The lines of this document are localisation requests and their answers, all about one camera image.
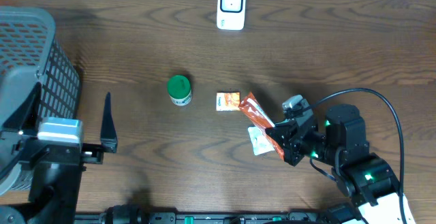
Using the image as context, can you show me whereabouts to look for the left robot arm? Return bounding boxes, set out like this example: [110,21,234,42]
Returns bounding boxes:
[1,83,118,223]

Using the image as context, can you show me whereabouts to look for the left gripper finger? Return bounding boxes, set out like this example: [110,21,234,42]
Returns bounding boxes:
[100,93,118,153]
[1,82,42,131]

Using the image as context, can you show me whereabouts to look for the white barcode scanner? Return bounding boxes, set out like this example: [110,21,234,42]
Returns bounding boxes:
[216,0,247,31]

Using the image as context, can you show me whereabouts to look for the small orange sachet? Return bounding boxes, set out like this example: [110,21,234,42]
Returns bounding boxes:
[216,92,240,112]

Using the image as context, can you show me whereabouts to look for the orange snack bar wrapper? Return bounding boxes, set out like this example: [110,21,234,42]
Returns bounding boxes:
[239,93,284,161]

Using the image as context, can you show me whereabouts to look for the grey plastic basket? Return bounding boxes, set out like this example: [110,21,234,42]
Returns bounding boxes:
[1,6,81,193]

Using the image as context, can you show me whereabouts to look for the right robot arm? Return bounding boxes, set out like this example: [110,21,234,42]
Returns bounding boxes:
[266,102,414,223]

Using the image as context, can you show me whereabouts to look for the green lid jar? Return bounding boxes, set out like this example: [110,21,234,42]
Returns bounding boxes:
[167,75,192,106]

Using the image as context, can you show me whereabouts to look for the right camera cable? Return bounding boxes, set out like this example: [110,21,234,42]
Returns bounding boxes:
[299,87,409,224]

